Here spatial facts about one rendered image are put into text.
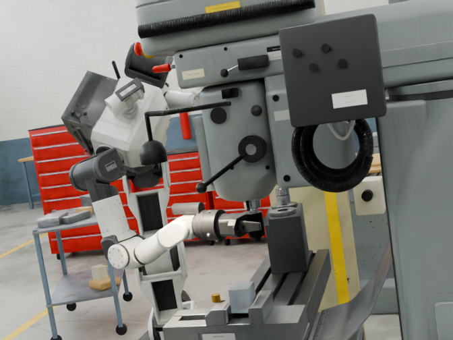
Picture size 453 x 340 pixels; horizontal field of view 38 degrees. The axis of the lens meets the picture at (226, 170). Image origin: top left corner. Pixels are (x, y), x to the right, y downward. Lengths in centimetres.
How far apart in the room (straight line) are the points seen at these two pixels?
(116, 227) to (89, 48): 995
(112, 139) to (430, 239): 106
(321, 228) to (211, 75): 203
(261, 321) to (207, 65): 65
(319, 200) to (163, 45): 202
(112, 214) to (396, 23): 104
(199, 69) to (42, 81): 1078
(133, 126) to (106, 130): 9
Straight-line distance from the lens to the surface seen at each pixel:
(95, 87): 228
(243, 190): 176
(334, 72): 140
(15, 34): 1270
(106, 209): 212
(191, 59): 172
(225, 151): 174
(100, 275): 497
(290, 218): 217
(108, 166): 212
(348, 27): 140
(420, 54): 165
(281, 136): 168
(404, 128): 160
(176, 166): 680
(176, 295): 261
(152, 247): 204
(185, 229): 192
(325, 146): 167
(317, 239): 364
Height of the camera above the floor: 163
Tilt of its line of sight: 7 degrees down
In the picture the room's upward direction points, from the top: 9 degrees counter-clockwise
